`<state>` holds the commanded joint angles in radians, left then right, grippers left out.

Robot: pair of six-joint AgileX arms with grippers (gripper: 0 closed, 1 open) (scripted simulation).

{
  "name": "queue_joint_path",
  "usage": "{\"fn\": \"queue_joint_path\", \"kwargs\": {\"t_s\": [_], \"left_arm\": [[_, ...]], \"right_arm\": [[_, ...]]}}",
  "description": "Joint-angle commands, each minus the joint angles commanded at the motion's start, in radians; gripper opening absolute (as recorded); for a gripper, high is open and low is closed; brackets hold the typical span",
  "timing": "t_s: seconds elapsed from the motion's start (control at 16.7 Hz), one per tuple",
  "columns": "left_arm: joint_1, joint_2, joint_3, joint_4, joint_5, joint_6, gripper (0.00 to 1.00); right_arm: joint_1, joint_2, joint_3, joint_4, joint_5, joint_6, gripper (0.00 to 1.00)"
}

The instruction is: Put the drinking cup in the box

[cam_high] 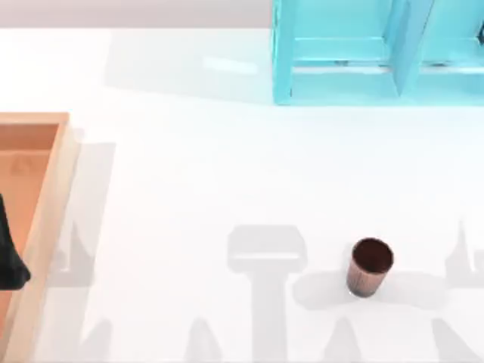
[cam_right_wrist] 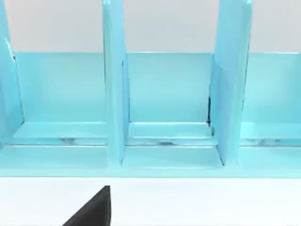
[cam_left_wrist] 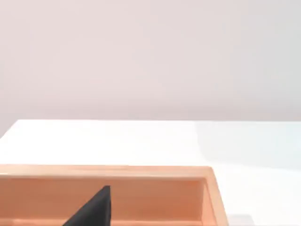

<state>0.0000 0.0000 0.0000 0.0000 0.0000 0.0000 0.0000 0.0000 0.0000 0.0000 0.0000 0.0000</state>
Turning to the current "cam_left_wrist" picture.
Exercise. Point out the shallow salmon-coloured box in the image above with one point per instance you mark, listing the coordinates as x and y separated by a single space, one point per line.
152 197

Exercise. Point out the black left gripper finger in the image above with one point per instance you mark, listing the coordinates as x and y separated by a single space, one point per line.
96 209

